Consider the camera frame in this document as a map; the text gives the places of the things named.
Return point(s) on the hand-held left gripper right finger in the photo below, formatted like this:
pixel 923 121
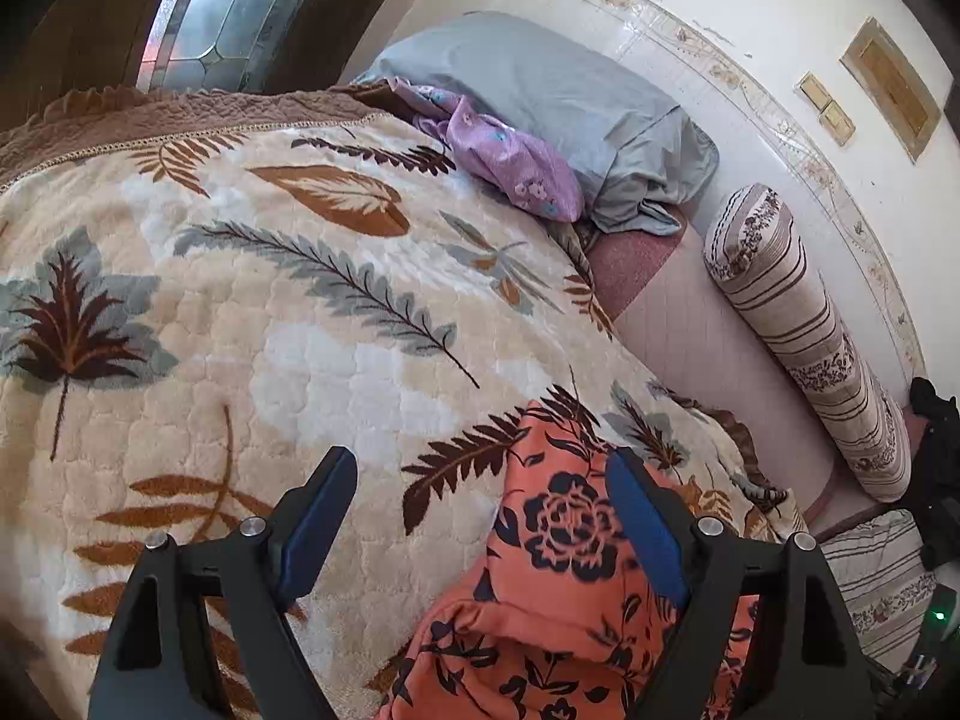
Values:
pixel 645 532

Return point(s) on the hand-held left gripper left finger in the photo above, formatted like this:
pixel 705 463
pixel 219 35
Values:
pixel 311 532

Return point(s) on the orange floral garment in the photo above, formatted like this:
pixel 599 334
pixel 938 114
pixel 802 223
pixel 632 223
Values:
pixel 555 615

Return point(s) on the striped floral pillow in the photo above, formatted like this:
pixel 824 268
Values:
pixel 877 577

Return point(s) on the black cloth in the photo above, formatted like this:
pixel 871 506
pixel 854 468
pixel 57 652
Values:
pixel 937 465

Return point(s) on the cream leaf-print blanket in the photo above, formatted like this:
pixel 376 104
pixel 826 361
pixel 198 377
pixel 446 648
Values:
pixel 300 360

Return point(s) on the pink bed sheet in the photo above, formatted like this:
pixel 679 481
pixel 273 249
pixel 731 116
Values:
pixel 697 345

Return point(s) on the striped floral bolster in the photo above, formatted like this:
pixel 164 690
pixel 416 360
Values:
pixel 810 330

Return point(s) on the purple floral cloth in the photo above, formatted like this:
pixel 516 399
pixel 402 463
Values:
pixel 517 157

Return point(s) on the brown quilted bedspread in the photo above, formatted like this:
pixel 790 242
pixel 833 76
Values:
pixel 150 124

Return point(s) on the grey pillow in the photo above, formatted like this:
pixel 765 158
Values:
pixel 540 82

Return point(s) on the beige wall switch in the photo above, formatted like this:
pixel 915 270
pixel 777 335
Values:
pixel 814 92
pixel 837 124

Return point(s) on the beige framed wall panel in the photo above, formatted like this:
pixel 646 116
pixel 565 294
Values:
pixel 891 86

